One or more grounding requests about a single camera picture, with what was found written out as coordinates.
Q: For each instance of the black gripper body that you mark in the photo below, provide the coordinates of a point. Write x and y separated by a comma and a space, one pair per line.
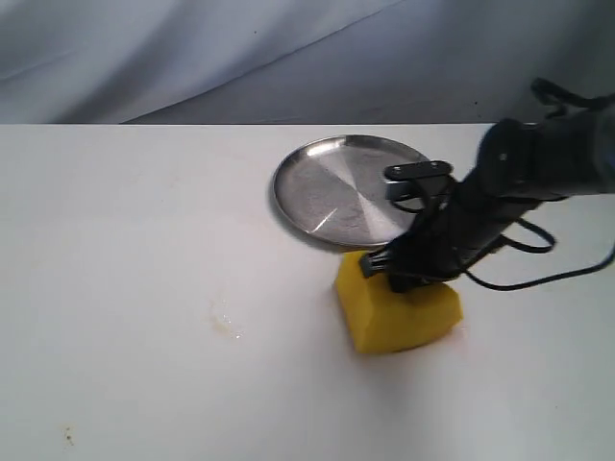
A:
447, 239

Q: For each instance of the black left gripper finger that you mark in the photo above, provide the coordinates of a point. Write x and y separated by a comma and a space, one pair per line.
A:
381, 261

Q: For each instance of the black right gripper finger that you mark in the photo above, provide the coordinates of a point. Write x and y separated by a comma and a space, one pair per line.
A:
403, 283

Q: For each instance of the yellow sponge block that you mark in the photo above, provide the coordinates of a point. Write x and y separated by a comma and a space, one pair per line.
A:
381, 321

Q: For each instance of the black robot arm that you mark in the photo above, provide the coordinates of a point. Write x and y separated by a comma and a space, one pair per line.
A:
518, 168

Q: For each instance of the round steel plate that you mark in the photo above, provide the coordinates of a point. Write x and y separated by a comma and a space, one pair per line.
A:
333, 190

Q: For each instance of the grey backdrop cloth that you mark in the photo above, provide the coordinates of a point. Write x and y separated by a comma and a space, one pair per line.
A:
296, 62

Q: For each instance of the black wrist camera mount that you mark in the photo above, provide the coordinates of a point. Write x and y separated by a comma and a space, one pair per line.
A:
413, 187

